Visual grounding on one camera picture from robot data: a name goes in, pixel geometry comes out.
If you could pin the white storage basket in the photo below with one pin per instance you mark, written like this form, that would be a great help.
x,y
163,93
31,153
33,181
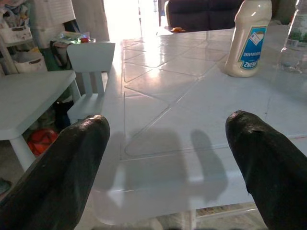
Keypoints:
x,y
30,63
15,34

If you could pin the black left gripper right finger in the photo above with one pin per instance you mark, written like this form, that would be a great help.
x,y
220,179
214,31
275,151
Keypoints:
x,y
271,172

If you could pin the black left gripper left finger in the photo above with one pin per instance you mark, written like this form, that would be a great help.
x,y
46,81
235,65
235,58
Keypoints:
x,y
60,172

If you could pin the red orange ball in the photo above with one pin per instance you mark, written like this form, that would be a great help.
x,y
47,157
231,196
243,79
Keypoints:
x,y
42,143

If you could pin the Heinz mayonnaise squeeze bottle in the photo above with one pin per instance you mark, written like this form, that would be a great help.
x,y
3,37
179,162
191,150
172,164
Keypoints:
x,y
242,36

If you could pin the dark sofa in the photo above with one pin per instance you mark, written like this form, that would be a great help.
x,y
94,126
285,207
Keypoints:
x,y
204,14

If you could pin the light blue plastic kids table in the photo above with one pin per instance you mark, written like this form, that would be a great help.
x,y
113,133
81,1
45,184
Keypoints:
x,y
28,95

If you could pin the light blue plastic chair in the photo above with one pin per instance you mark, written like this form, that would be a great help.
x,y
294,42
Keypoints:
x,y
91,57

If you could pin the small orange toy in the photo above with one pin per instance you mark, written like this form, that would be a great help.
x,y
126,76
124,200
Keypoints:
x,y
178,30

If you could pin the clear plastic water bottle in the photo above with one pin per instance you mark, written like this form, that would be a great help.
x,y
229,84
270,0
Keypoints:
x,y
298,31

